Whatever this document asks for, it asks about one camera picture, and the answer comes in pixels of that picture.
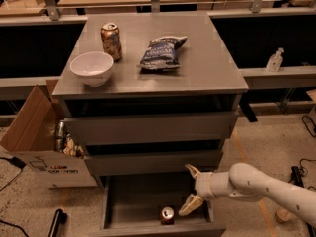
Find white ceramic bowl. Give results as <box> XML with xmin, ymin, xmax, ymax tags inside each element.
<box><xmin>70</xmin><ymin>51</ymin><xmax>114</xmax><ymax>87</ymax></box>

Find round wooden floor disc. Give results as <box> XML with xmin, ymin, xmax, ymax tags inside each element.
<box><xmin>275</xmin><ymin>207</ymin><xmax>295</xmax><ymax>223</ymax></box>

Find black stand bar right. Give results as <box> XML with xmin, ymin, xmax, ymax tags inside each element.
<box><xmin>291</xmin><ymin>166</ymin><xmax>316</xmax><ymax>237</ymax></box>

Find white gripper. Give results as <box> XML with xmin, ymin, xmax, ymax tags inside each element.
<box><xmin>179</xmin><ymin>164</ymin><xmax>215</xmax><ymax>216</ymax></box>

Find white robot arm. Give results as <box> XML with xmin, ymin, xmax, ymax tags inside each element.
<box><xmin>179</xmin><ymin>163</ymin><xmax>316</xmax><ymax>227</ymax></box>

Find open cardboard box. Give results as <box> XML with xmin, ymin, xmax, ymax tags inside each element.
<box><xmin>0</xmin><ymin>86</ymin><xmax>97</xmax><ymax>188</ymax></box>

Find cans inside cardboard box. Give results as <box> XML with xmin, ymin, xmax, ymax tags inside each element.
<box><xmin>54</xmin><ymin>121</ymin><xmax>84</xmax><ymax>158</ymax></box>

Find blue chip bag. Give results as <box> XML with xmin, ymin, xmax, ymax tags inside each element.
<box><xmin>139</xmin><ymin>36</ymin><xmax>188</xmax><ymax>70</ymax></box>

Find grey top drawer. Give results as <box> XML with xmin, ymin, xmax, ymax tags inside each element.
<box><xmin>64</xmin><ymin>112</ymin><xmax>238</xmax><ymax>145</ymax></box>

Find black tool bottom left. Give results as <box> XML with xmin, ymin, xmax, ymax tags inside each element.
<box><xmin>47</xmin><ymin>209</ymin><xmax>67</xmax><ymax>237</ymax></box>

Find red coke can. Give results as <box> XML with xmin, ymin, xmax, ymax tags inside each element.
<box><xmin>160</xmin><ymin>206</ymin><xmax>175</xmax><ymax>225</ymax></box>

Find clear sanitizer bottle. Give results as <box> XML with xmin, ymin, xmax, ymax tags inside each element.
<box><xmin>266</xmin><ymin>47</ymin><xmax>284</xmax><ymax>72</ymax></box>

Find grey drawer cabinet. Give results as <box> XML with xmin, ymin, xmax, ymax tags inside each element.
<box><xmin>51</xmin><ymin>11</ymin><xmax>249</xmax><ymax>190</ymax></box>

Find grey middle drawer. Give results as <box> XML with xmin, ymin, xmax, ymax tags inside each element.
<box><xmin>84</xmin><ymin>150</ymin><xmax>223</xmax><ymax>176</ymax></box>

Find grey open bottom drawer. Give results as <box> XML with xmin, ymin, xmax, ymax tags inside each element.
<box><xmin>89</xmin><ymin>172</ymin><xmax>226</xmax><ymax>237</ymax></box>

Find brown blue soda can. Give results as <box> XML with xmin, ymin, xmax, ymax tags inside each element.
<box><xmin>100</xmin><ymin>23</ymin><xmax>122</xmax><ymax>61</ymax></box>

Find black power adapter left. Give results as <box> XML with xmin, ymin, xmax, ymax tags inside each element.
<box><xmin>9</xmin><ymin>157</ymin><xmax>26</xmax><ymax>169</ymax></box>

